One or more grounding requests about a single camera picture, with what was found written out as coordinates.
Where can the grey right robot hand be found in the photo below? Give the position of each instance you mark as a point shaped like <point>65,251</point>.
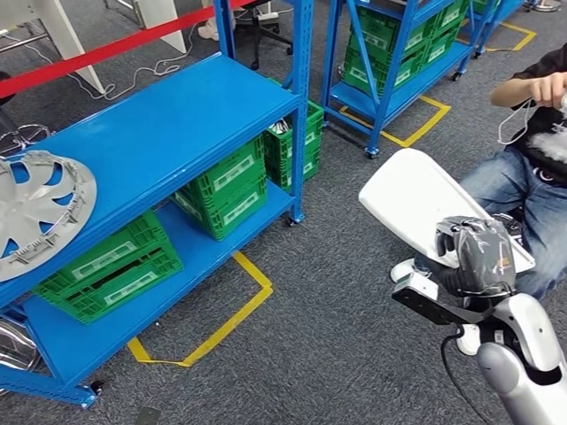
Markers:
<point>482,258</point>

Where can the white plastic car part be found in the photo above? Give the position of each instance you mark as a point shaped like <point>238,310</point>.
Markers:
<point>411,193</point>

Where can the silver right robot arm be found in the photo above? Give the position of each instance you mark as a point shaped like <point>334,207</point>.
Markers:
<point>527,328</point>

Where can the blue metal shelf rack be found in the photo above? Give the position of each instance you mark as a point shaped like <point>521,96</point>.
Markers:
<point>155,135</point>
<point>491,17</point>
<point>389,100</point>

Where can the white handheld controller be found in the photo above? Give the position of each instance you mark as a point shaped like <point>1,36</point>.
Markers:
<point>564,103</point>

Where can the black office chair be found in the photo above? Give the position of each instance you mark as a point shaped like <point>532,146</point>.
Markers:
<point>261,23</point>

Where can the white desk panel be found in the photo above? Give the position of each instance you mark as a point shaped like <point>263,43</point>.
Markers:
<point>161,23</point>

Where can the red barrier tape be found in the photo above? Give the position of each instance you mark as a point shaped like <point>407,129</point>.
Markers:
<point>88,56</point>

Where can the grey wheel hubcap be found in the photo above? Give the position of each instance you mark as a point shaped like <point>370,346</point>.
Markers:
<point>26,211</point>

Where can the chrome metal disc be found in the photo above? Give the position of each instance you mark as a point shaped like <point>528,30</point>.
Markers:
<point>17,346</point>

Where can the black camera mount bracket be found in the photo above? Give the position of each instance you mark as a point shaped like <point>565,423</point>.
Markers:
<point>425,311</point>

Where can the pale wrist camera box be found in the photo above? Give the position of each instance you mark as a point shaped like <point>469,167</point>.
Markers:
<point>414,286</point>

